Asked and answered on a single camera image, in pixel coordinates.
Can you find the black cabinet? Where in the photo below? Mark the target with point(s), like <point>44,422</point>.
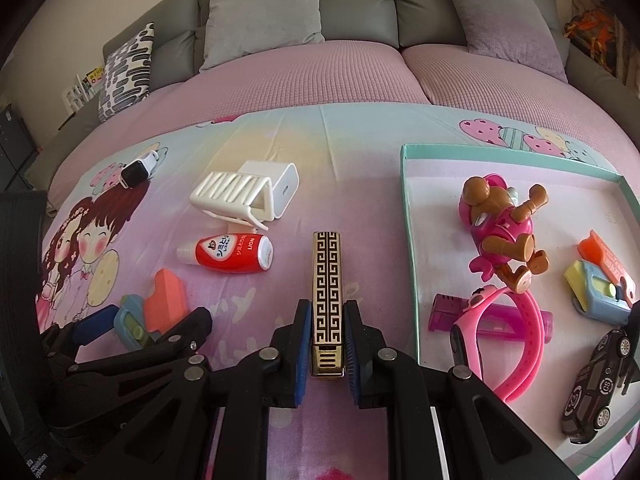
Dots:
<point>15,145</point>

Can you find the orange red ornament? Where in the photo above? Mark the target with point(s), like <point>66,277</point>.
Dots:
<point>595,30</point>

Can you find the white smartwatch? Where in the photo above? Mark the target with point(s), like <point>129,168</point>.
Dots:
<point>136,170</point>

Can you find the pink waffle blanket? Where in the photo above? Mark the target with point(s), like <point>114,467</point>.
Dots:
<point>325,75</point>

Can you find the pink smartwatch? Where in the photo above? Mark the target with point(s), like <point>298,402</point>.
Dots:
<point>525,355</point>

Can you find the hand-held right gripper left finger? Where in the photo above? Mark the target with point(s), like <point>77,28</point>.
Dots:
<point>301,360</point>

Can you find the gold black patterned lighter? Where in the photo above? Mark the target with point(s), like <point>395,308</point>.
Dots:
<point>327,285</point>

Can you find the teal cardboard tray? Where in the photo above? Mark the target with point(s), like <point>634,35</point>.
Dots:
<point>440,210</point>

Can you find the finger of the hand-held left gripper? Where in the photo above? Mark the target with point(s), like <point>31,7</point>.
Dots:
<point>175,335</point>
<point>92,322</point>

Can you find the white charger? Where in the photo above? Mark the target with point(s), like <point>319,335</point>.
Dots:
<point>282,185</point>

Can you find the row of books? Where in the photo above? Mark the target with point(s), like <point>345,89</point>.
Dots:
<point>90,80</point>

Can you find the pink brown toy figure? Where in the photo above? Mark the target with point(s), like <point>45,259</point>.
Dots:
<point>500,225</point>

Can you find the printed cartoon blanket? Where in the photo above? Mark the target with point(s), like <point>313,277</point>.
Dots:
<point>360,170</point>

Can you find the orange toy knife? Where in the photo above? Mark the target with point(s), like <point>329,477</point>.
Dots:
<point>607,255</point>
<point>167,295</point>

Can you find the grey sofa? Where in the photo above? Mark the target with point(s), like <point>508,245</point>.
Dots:
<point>360,10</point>

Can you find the black white patterned cushion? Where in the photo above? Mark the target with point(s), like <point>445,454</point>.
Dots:
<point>125,70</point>

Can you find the purple lighter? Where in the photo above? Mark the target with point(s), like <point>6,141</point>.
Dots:
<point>442,312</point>

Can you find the grey purple cushion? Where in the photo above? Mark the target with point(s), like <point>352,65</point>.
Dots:
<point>500,20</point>

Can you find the red label bottle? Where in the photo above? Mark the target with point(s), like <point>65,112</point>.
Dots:
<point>225,252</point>

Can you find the plain grey cushion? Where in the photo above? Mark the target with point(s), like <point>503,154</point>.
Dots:
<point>260,15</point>

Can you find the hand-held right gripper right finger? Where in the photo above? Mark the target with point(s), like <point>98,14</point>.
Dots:
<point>352,360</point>

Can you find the black toy car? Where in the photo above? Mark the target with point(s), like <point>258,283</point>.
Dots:
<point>590,395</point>

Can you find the white plastic holder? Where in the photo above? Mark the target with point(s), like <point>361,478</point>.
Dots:
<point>225,190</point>

